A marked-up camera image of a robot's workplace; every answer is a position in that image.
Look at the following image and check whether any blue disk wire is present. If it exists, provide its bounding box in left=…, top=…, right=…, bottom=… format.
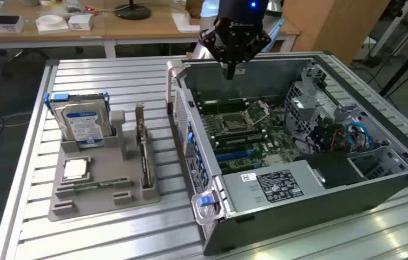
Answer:
left=346, top=123, right=372, bottom=151

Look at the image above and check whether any red disk wire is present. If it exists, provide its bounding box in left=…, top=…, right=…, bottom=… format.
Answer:
left=330, top=129, right=350, bottom=152

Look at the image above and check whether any grey power supply unit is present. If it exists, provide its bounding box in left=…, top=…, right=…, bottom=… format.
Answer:
left=222, top=159, right=326, bottom=213

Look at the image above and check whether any green graphics card with bracket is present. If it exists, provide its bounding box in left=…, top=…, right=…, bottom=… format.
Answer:
left=134, top=102, right=155, bottom=190

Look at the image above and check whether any open metal socket cover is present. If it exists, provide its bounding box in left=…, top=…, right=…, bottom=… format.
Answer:
left=246, top=100, right=272, bottom=122

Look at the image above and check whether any CPU socket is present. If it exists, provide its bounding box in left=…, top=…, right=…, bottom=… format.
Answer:
left=222, top=112, right=250, bottom=131

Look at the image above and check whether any blue expansion slot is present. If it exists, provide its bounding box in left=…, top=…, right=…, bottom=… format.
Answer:
left=214, top=148, right=258, bottom=164

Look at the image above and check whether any brown cardboard box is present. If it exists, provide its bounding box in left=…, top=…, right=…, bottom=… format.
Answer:
left=186, top=0, right=210, bottom=20

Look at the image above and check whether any green motherboard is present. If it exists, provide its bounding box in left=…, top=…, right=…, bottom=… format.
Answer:
left=191, top=89, right=303, bottom=176

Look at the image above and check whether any wooden desk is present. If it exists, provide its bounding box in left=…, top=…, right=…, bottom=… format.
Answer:
left=0, top=0, right=303, bottom=51

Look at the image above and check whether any open black PC case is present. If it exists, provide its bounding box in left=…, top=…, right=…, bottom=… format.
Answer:
left=166, top=51, right=408, bottom=257

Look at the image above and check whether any black lamp base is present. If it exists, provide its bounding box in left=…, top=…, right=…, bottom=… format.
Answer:
left=114, top=0, right=152, bottom=21

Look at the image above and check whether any grey parts rack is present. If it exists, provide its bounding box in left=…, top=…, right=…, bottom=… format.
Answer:
left=47, top=109, right=163, bottom=222

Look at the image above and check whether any black tripod stand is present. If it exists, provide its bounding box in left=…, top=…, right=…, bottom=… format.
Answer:
left=366, top=0, right=408, bottom=97

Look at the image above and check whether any black chair base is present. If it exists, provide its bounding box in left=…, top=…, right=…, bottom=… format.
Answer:
left=0, top=48, right=51, bottom=80

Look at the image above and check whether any small white labelled box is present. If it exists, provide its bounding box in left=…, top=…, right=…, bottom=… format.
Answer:
left=67, top=14, right=95, bottom=31

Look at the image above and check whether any silver CPU chip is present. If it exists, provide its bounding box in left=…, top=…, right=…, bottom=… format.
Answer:
left=63, top=159, right=91, bottom=181

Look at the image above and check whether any hard disk in blue caddy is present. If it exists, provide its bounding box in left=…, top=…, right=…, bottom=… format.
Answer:
left=43, top=92, right=114, bottom=149

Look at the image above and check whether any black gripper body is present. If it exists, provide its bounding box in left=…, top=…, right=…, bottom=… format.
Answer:
left=214, top=0, right=271, bottom=64

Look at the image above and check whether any perforated metal drive cage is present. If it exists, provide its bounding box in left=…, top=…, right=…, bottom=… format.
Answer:
left=284, top=81, right=339, bottom=153

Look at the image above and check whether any green RAM stick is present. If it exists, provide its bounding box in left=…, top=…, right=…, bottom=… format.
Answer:
left=74, top=178, right=119, bottom=191

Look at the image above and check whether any flat white box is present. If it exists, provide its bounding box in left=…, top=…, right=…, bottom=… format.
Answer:
left=172, top=12, right=203, bottom=34

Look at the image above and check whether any grey metal disk bay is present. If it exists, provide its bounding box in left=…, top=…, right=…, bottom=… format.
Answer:
left=348, top=143, right=408, bottom=180

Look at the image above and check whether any white box with black lid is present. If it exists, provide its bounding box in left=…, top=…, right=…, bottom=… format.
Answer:
left=0, top=15, right=26, bottom=34

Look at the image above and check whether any installed dark RAM stick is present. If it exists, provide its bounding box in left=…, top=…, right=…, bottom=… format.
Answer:
left=214, top=130, right=268, bottom=148

